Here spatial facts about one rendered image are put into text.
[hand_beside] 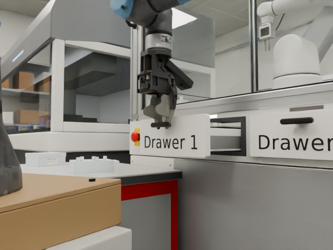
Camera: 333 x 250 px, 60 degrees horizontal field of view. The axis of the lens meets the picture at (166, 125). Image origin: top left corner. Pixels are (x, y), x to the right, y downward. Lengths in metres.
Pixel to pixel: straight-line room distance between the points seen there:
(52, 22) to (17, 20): 3.61
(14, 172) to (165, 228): 0.72
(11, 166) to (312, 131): 0.60
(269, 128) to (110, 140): 1.04
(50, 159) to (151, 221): 0.50
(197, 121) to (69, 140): 0.92
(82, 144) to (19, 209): 1.28
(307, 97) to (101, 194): 0.56
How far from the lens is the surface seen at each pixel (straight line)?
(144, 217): 0.94
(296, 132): 0.75
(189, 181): 1.00
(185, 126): 0.77
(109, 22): 1.74
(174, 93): 0.78
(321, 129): 0.72
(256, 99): 0.83
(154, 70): 0.79
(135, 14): 0.76
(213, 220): 0.95
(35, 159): 1.22
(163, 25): 0.83
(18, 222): 0.29
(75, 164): 0.92
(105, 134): 1.61
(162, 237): 1.00
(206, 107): 0.95
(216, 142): 0.77
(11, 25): 5.16
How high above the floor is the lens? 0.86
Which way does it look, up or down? 3 degrees up
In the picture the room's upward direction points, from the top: straight up
